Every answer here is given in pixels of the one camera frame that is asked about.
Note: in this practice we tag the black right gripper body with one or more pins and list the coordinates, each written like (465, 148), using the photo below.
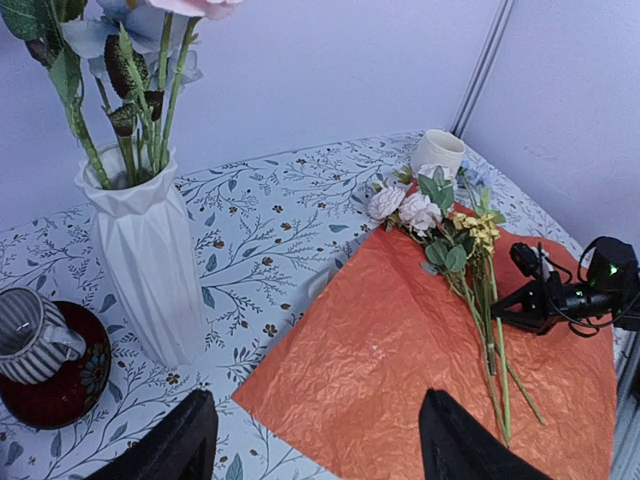
(606, 295)

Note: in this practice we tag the white ribbed ceramic vase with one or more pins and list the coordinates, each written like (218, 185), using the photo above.
(143, 237)

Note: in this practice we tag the dark red saucer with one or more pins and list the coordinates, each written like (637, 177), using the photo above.
(75, 389)

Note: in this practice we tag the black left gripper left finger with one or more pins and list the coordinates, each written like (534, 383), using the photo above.
(181, 446)

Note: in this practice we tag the orange tissue paper sheet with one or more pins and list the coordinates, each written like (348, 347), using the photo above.
(345, 386)

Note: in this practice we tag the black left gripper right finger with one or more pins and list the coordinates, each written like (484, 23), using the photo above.
(456, 446)

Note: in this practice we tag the striped black white cup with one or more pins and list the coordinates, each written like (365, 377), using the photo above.
(35, 338)

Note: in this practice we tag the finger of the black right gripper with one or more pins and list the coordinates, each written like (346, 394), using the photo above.
(525, 309)

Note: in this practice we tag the cream ceramic mug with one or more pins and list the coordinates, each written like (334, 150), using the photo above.
(438, 148)

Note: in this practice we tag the aluminium front rail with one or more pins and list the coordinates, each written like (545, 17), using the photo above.
(625, 464)

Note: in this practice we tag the small blue flower stem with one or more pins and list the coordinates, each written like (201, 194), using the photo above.
(475, 186)

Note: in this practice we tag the yellow small flower sprig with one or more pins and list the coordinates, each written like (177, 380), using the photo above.
(484, 233)

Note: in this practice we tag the right aluminium frame post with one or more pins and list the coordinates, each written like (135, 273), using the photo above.
(482, 68)

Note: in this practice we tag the blue hydrangea flower stem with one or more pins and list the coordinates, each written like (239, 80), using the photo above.
(140, 55)

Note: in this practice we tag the floral patterned tablecloth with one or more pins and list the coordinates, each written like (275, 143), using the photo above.
(269, 234)

